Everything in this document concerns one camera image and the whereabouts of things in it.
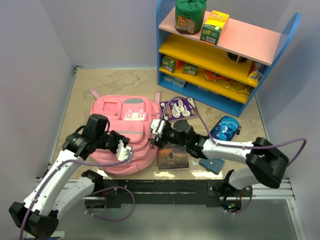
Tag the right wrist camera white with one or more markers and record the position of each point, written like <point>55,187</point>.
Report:
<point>157,126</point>

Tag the blue shark pencil case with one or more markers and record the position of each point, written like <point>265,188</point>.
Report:
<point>226,129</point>

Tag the small packet on shelf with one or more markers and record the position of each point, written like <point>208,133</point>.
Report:
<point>256,71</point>

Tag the Tale of Two Cities book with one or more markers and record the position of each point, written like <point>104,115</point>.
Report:
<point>172,157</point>

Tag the green small box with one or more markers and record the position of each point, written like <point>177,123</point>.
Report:
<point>190,69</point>
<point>169,63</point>

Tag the blue leather wallet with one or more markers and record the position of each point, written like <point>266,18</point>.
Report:
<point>213,165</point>

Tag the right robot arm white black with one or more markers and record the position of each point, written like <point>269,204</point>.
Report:
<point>264,163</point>

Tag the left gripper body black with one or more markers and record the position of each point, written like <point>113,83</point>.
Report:
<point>110,141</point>

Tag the purple comic book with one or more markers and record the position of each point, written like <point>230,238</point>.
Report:
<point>178,109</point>

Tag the orange yellow snack bag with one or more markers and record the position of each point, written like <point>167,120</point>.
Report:
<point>227,82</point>

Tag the green wrapped jar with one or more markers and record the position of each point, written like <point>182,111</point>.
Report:
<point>189,16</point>

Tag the pink student backpack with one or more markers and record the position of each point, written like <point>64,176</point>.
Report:
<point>130,116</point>

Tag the black bowl on shelf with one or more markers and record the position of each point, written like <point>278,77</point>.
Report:
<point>236,58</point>

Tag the blue yellow pink shelf unit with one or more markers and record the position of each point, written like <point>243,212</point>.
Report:
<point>255,43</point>

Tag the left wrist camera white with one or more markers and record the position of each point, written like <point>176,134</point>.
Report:
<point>124,153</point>

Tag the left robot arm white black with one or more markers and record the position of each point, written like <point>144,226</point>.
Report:
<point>40,212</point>

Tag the green small box left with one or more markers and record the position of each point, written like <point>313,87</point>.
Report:
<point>169,63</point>

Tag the clear blue plastic boxes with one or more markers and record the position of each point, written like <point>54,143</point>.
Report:
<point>178,82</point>

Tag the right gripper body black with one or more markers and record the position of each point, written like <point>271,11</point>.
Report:
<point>167,136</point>

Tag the aluminium frame rail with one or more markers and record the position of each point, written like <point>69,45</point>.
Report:
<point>284,192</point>

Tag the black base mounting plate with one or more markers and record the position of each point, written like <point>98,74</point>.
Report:
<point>163,192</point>

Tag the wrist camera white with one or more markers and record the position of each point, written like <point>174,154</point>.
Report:
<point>124,153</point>
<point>157,126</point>

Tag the green small box right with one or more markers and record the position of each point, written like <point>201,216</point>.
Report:
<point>190,69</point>

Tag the yellow green carton box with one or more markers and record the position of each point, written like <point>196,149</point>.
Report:
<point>213,27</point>

